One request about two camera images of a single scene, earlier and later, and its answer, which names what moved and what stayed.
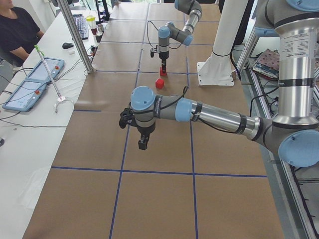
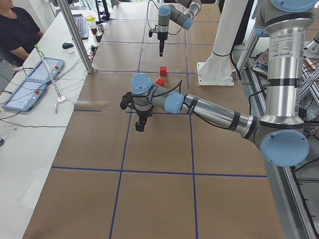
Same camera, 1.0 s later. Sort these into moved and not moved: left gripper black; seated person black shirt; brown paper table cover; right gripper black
Moved: left gripper black; right gripper black
Not moved: seated person black shirt; brown paper table cover
